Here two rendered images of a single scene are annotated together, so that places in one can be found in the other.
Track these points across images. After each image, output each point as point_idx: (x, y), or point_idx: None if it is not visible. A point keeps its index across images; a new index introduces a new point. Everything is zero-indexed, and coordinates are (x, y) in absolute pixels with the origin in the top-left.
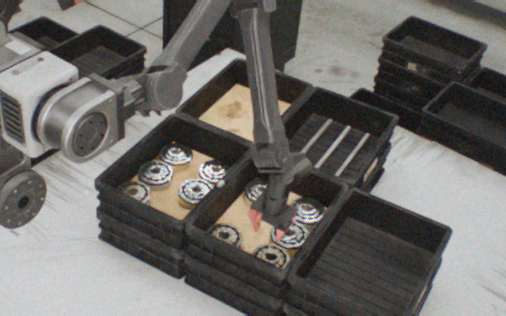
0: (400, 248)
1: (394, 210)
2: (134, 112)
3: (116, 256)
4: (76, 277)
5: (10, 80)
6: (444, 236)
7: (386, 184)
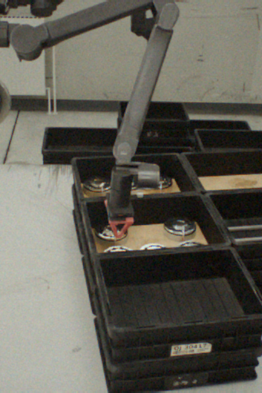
0: None
1: (244, 279)
2: None
3: (69, 225)
4: (34, 220)
5: None
6: (254, 315)
7: None
